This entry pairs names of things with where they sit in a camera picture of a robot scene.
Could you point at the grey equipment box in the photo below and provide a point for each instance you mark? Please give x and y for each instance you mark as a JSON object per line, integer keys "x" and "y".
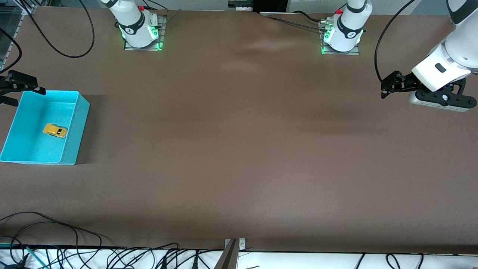
{"x": 241, "y": 4}

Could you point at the yellow beetle toy car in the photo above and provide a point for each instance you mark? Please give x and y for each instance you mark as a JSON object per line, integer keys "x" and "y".
{"x": 55, "y": 130}

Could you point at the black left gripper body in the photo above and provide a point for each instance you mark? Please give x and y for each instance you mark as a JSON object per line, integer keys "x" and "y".
{"x": 407, "y": 83}

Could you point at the grey metal rack frame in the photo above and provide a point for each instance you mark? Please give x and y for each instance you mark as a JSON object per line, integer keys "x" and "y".
{"x": 7, "y": 33}

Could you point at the turquoise plastic bin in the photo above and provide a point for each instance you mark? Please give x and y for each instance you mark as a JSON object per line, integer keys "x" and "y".
{"x": 37, "y": 149}

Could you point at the aluminium profile post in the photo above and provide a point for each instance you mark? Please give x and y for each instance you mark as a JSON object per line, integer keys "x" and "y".
{"x": 31, "y": 3}

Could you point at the grey metal table bracket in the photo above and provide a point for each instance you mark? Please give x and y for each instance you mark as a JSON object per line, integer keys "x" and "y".
{"x": 231, "y": 257}

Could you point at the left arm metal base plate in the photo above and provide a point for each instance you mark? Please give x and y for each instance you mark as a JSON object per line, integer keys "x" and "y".
{"x": 341, "y": 53}

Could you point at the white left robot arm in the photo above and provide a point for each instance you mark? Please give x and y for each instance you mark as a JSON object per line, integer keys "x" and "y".
{"x": 448, "y": 63}

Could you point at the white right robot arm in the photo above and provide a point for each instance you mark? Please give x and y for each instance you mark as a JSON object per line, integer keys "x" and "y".
{"x": 134, "y": 26}

